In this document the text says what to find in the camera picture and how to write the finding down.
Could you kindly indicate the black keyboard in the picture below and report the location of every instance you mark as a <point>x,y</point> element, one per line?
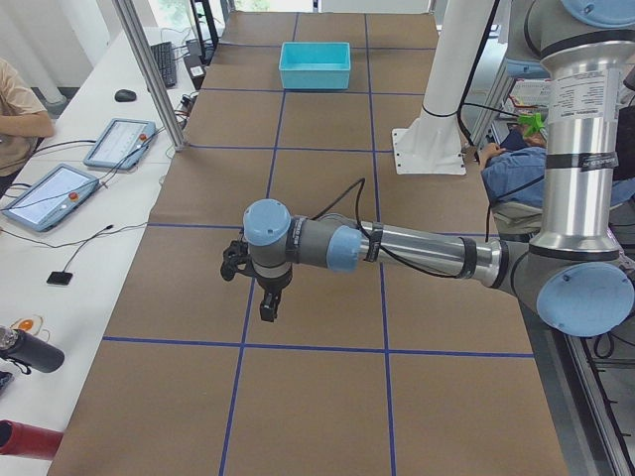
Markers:
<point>165,60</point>

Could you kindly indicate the teach pendant tablet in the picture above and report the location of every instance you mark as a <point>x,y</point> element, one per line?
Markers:
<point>121,145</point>
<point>52,198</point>

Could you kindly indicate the small black pad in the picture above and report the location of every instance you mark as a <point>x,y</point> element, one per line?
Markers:
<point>59,278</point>

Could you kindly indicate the black water bottle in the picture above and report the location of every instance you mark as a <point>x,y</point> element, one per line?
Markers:
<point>29,352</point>

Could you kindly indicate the green object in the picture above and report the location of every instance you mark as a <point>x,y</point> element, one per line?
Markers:
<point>533,123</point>

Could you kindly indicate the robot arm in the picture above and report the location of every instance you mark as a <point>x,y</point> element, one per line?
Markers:
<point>568,274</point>

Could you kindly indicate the person in blue shirt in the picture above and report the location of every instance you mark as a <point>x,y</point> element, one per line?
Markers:
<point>514,170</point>

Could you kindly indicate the person in beige shirt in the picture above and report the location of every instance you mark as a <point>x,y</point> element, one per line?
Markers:
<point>24,122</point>

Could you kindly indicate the red cylinder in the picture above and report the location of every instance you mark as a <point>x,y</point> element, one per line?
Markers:
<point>24,440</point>

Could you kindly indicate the near teach pendant tablet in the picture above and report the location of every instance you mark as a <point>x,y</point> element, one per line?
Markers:
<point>52,198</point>

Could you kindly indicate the aluminium frame post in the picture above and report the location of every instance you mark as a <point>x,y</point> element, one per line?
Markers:
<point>141,50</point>

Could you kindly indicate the light blue plastic bin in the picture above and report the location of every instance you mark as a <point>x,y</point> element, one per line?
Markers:
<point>315,65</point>

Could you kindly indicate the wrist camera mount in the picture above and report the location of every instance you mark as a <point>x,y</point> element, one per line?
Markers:
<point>236,260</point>

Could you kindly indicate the egg shaped coaster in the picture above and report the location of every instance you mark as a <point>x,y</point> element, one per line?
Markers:
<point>33,325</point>

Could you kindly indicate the brown paper table cover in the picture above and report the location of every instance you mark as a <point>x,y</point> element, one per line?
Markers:
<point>369,369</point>

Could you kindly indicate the far teach pendant tablet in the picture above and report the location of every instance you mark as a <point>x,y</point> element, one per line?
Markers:
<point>121,145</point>

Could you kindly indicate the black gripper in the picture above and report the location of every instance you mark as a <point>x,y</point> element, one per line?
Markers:
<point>272,284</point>

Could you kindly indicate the black computer mouse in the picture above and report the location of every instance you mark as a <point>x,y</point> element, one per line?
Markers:
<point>125,95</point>

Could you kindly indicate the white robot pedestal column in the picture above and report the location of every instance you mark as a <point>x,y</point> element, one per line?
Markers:
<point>431,145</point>

